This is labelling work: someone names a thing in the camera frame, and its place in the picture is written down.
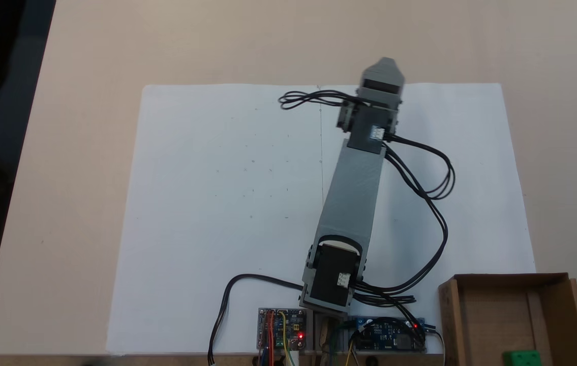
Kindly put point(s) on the blue circuit board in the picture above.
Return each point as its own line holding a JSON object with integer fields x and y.
{"x": 387, "y": 338}

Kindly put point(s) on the green dice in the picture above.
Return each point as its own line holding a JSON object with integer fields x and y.
{"x": 521, "y": 358}

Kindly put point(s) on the white paper sheet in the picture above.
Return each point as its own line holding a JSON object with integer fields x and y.
{"x": 191, "y": 203}

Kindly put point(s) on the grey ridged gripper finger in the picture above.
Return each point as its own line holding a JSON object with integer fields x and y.
{"x": 384, "y": 71}

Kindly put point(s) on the brown cardboard box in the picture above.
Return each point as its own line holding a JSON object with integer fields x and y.
{"x": 502, "y": 315}

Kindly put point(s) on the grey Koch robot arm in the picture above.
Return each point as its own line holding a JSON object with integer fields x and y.
{"x": 352, "y": 193}

